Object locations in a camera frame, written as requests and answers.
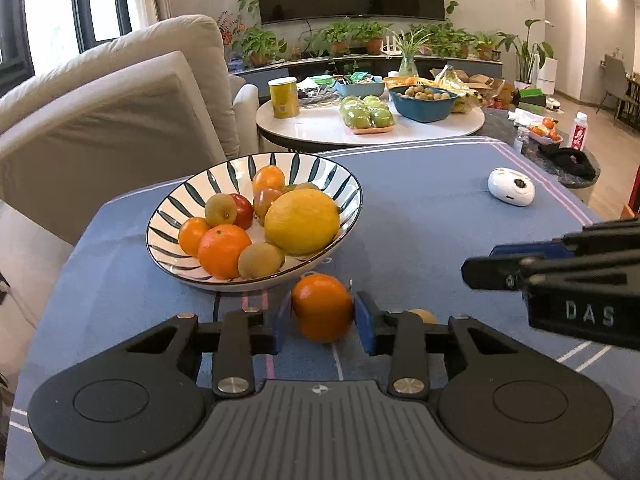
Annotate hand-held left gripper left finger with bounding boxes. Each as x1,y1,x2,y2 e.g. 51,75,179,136
112,300,294,400

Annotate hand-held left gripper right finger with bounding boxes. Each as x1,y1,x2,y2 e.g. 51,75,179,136
354,291,538,400

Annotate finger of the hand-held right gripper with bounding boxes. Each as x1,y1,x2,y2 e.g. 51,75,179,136
460,255,627,291
490,218,640,261

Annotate orange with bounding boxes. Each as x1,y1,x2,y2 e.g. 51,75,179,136
178,216,211,257
291,274,355,345
251,165,287,194
197,224,254,280

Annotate yellow lemon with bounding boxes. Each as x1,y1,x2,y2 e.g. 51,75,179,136
264,187,341,256

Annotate red tomato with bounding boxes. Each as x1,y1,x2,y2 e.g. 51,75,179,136
227,193,255,231

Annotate reddish green tomato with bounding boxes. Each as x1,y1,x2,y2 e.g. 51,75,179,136
252,186,285,226

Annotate white striped ceramic bowl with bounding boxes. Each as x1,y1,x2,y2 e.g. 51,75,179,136
146,152,364,292

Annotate small white round device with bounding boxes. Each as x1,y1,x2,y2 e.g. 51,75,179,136
488,167,536,209

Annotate black pouch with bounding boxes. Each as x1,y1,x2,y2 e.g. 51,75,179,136
547,147,599,179

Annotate dark marble side table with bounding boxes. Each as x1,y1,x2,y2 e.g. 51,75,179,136
482,106,601,189

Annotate plate of small fruit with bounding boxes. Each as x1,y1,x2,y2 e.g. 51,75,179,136
527,116,564,144

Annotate white red label bottle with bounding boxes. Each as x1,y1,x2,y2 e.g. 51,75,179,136
571,111,591,151

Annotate cardboard box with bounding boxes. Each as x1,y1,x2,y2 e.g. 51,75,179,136
467,72,506,102

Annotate bagged bananas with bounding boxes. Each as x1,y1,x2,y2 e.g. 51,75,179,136
432,64,484,114

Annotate white air purifier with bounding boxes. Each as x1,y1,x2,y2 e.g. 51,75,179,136
537,57,557,96

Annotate blue bowl of longans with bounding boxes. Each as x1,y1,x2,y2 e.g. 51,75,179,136
388,84,460,124

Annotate grey dining chair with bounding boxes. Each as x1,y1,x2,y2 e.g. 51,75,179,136
597,53,634,114

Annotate tall leafy floor plant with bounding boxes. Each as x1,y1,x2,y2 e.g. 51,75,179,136
497,18,555,84

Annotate pack of green apples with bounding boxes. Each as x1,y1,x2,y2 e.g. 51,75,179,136
340,94,396,135

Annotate round white coffee table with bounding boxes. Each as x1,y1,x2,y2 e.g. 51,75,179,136
256,96,486,154

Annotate orange plastic basket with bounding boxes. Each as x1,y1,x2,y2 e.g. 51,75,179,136
382,75,431,89

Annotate potted green plant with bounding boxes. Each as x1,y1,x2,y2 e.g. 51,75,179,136
320,19,362,58
239,26,288,68
357,20,395,56
430,24,476,58
472,31,502,61

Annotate spider plant glass vase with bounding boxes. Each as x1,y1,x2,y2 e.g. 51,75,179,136
387,29,434,78

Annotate light blue snack basket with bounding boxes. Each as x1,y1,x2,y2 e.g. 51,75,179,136
333,77,386,100

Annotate yellow can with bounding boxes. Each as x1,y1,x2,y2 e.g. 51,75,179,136
268,77,301,120

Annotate glass tray of snacks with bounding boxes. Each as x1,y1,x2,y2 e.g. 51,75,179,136
297,81,336,106

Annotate dark television cabinet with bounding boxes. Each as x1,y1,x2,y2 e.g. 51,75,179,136
230,54,504,92

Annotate beige recliner sofa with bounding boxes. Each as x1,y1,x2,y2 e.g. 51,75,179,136
0,14,260,246

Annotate red flower arrangement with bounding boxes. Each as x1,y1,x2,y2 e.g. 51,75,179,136
217,11,246,59

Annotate narrow black framed window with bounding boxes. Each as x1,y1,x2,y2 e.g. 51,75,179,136
70,0,134,54

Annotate large black framed window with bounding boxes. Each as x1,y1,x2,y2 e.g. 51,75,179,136
0,0,34,84

